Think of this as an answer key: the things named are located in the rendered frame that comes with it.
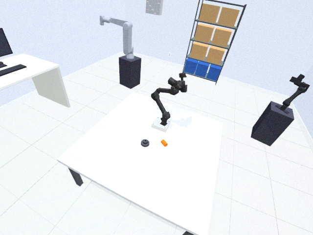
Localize orange knob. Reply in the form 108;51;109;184
161;140;168;147

